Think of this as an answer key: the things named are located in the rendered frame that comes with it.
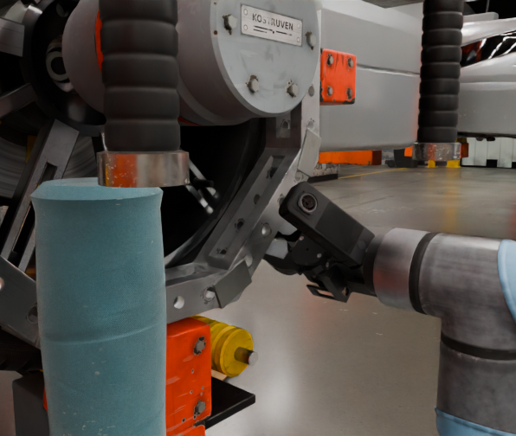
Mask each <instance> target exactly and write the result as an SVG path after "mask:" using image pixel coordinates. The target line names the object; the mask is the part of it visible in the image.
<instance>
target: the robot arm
mask: <svg viewBox="0 0 516 436"><path fill-rule="evenodd" d="M279 215H280V216H281V217H282V218H283V219H285V220H284V222H283V223H282V224H281V227H280V229H279V230H278V232H277V234H276V236H275V237H274V239H276V240H273V241H272V242H271V244H270V246H269V248H268V250H267V251H266V253H265V254H264V256H263V258H262V259H263V260H265V261H266V262H267V263H268V264H269V265H270V266H272V267H273V268H274V269H275V270H276V271H278V272H279V273H282V274H285V275H289V276H290V275H295V274H296V273H297V274H299V275H301V274H302V273H304V275H305V276H306V278H307V279H308V280H310V282H313V283H316V284H318V286H316V285H309V284H306V287H307V288H308V289H309V291H310V292H311V293H312V295H314V296H318V297H322V298H329V299H332V300H337V301H340V302H344V303H347V300H348V298H349V297H350V295H351V293H352V292H356V293H361V294H365V295H369V296H373V297H377V298H378V299H379V301H380V302H381V303H382V304H384V305H386V306H390V307H394V308H398V309H403V310H406V311H413V312H419V313H422V314H425V315H429V316H433V317H439V318H440V319H441V320H442V322H441V340H440V355H439V370H438V386H437V401H436V407H435V412H436V428H437V431H438V433H439V434H440V435H441V436H516V242H515V241H514V240H509V239H505V240H492V239H485V238H477V237H470V236H463V235H456V234H442V233H435V232H427V231H420V230H412V229H405V228H394V229H392V230H391V231H390V232H389V233H387V234H378V235H377V236H375V235H374V233H372V232H371V231H370V230H369V229H367V228H366V227H365V226H363V225H362V224H361V223H359V222H358V221H357V220H355V219H354V218H353V217H351V216H350V215H349V214H347V213H346V212H345V211H344V210H343V209H342V208H340V207H339V206H338V205H337V204H335V203H334V202H332V201H331V200H330V199H329V198H327V197H326V196H324V195H323V194H322V193H321V192H319V191H318V190H317V189H315V188H314V187H313V186H312V185H311V184H310V183H308V182H306V181H303V182H300V183H298V184H296V185H294V186H293V187H292V188H291V189H290V190H289V192H288V193H287V195H286V197H285V199H284V200H283V202H282V204H281V205H280V207H279ZM344 289H345V292H346V294H345V295H344V294H343V292H342V291H343V290H344ZM318 290H321V291H325V292H331V293H332V295H333V296H329V295H325V294H321V293H319V292H318Z"/></svg>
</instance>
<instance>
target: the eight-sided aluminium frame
mask: <svg viewBox="0 0 516 436"><path fill-rule="evenodd" d="M313 1H314V3H315V7H316V11H317V16H318V21H319V58H318V63H317V67H316V71H315V74H314V77H313V81H312V83H311V86H310V87H309V89H308V91H307V93H306V95H305V97H304V98H303V100H302V101H301V102H300V103H299V104H298V105H297V106H296V107H295V108H294V109H293V110H292V111H290V112H288V113H286V114H284V115H281V116H279V117H270V118H266V146H265V149H264V152H263V153H262V154H261V157H260V158H259V160H258V161H257V163H256V164H255V167H254V168H253V169H252V170H251V172H250V173H249V175H248V177H247V179H246V180H245V182H244V183H243V185H242V186H241V188H240V189H239V191H238V192H237V194H236V196H235V198H234V199H233V201H232V202H231V204H230V205H229V207H228V208H227V210H226V211H225V213H224V215H223V217H222V218H221V220H220V221H219V222H218V224H217V225H216V227H215V229H214V230H213V232H212V234H211V235H210V237H209V238H208V239H207V241H206V243H205V244H204V246H203V248H202V249H201V251H200V253H199V254H198V256H197V257H196V258H195V260H194V261H193V262H192V263H190V264H185V265H181V266H175V267H171V268H167V269H165V270H164V273H165V290H166V324H169V323H172V322H175V321H178V320H181V319H184V318H187V317H191V316H194V315H196V314H199V313H202V312H205V311H209V310H212V309H215V308H220V309H222V308H224V307H225V306H226V305H227V304H230V303H233V302H235V301H237V300H239V298H240V296H241V295H242V293H243V291H244V289H245V288H246V287H247V286H248V285H250V284H251V283H252V279H251V277H252V276H253V274H254V272H255V270H256V268H257V267H258V265H259V264H260V262H261V259H262V258H263V256H264V254H265V253H266V251H267V250H268V248H269V246H270V244H271V242H272V241H273V239H274V237H275V236H276V234H277V232H278V230H279V229H280V227H281V224H282V223H283V222H284V220H285V219H283V218H282V217H281V216H280V215H279V207H280V205H281V204H282V202H283V200H284V199H285V197H286V195H287V193H288V192H289V190H290V189H291V188H292V187H293V186H294V185H296V184H298V183H300V182H303V181H307V179H308V177H312V176H313V170H314V167H315V165H316V164H317V162H318V161H319V147H320V143H321V138H320V137H319V86H320V35H321V10H322V9H324V4H323V0H313ZM0 325H1V326H2V330H5V331H6V332H8V333H10V334H11V335H13V336H15V337H18V338H19V339H21V340H23V341H24V342H26V343H29V344H31V345H33V346H34V347H36V348H38V349H41V345H40V337H39V327H38V312H37V297H36V282H35V281H34V280H33V279H32V278H30V277H29V276H28V275H26V274H25V273H24V272H22V271H21V270H19V269H18V268H17V267H15V266H14V265H12V264H11V263H10V262H8V261H7V260H6V259H5V258H4V257H2V256H1V255H0Z"/></svg>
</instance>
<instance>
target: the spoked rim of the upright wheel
mask: <svg viewBox="0 0 516 436"><path fill-rule="evenodd" d="M79 1H80V0H18V1H17V2H16V3H15V4H14V5H13V6H12V7H11V8H10V10H9V11H8V13H7V14H6V16H5V18H3V17H0V78H1V81H2V83H3V87H4V89H5V91H6V92H4V93H1V94H0V119H3V118H4V117H6V116H8V115H10V114H11V113H13V112H16V111H18V110H19V112H20V113H21V114H22V115H23V116H24V117H25V118H27V119H28V120H29V121H30V122H32V123H33V124H35V125H37V126H38V127H40V128H41V129H40V131H39V133H38V135H37V138H36V140H35V143H34V145H33V148H32V150H31V152H30V154H29V158H28V161H27V163H26V165H25V167H24V169H23V173H22V175H21V177H20V180H19V182H18V184H17V186H16V190H15V192H14V195H13V196H12V199H11V201H10V205H9V207H8V209H7V211H6V214H5V216H4V218H3V222H2V224H1V227H0V255H1V256H2V257H4V258H5V259H6V260H7V261H8V262H10V263H11V264H12V265H14V266H15V267H17V268H18V269H19V270H21V271H22V272H23V273H25V274H26V275H28V276H29V277H30V278H32V279H33V280H34V281H35V282H36V268H35V211H34V207H33V204H31V202H32V201H31V198H30V195H31V194H32V193H33V192H34V191H35V190H36V189H37V186H38V184H39V182H40V180H41V177H42V173H43V171H44V169H45V167H46V165H47V168H46V170H45V172H44V174H43V177H42V180H41V182H40V185H41V184H42V183H43V182H46V181H51V180H58V179H62V178H63V175H64V173H65V170H66V168H67V166H68V162H69V159H70V158H71V155H72V153H73V150H74V147H75V145H76V142H77V139H78V137H91V138H92V142H93V147H94V155H95V160H96V164H97V157H96V153H97V152H101V151H107V148H106V146H105V136H104V125H105V123H106V117H105V115H104V114H103V113H101V112H98V111H97V110H95V109H93V108H92V107H91V106H90V105H89V104H88V103H87V102H86V101H85V100H84V99H83V98H82V97H81V96H80V95H79V94H78V93H77V94H74V93H67V92H65V91H63V90H62V89H60V88H59V87H58V86H57V85H56V84H55V83H54V82H53V81H52V79H51V78H50V76H49V74H48V70H47V67H46V52H47V49H48V45H49V44H50V43H51V42H52V41H53V40H54V39H55V38H56V37H57V36H58V35H63V32H64V29H65V25H66V23H67V21H68V18H69V16H70V15H71V13H72V11H73V10H74V9H75V8H76V6H77V5H78V3H79ZM57 4H59V5H60V6H61V7H62V8H63V9H64V16H60V15H58V13H57V11H56V5H57ZM258 123H259V118H251V119H250V120H247V121H245V122H243V123H241V124H238V125H215V126H180V140H181V144H180V146H179V148H178V149H179V150H181V151H187V152H189V161H190V183H189V184H185V185H179V186H170V187H159V188H161V189H162V190H163V191H164V192H163V197H162V202H161V207H160V211H161V223H162V235H163V248H164V269H167V268H170V267H171V266H173V265H175V264H176V263H177V262H179V261H180V260H181V259H182V258H183V257H184V256H185V255H187V254H188V253H189V252H190V251H191V250H192V249H193V248H195V247H196V246H197V245H198V244H199V243H200V242H201V241H202V240H203V238H204V237H205V236H206V235H207V234H208V233H209V232H210V230H211V229H212V228H213V227H214V226H215V225H216V223H217V222H218V221H219V219H220V218H221V216H222V215H223V213H224V211H225V210H226V208H227V207H228V206H229V204H230V202H231V200H232V199H233V197H234V195H235V193H236V191H237V189H238V187H239V185H240V182H241V180H242V178H243V175H244V173H245V170H246V169H247V166H248V161H249V159H250V156H251V152H252V150H253V146H254V142H255V136H256V132H257V127H258ZM196 177H197V178H199V179H204V180H209V181H213V183H214V185H213V187H208V188H205V187H199V188H194V187H193V185H192V180H193V179H194V178H196ZM40 185H39V186H40ZM30 204H31V207H30V208H29V206H30ZM28 210H29V212H28ZM27 213H28V215H27V217H26V214H27ZM25 217H26V220H25V221H24V219H25ZM23 222H24V224H23ZM22 226H23V228H22V230H21V227H22ZM20 230H21V233H20V234H19V232H20ZM18 235H19V237H18V239H17V236H18ZM16 239H17V242H16ZM15 243H16V245H15ZM14 245H15V247H14ZM13 247H14V250H13V251H12V249H13Z"/></svg>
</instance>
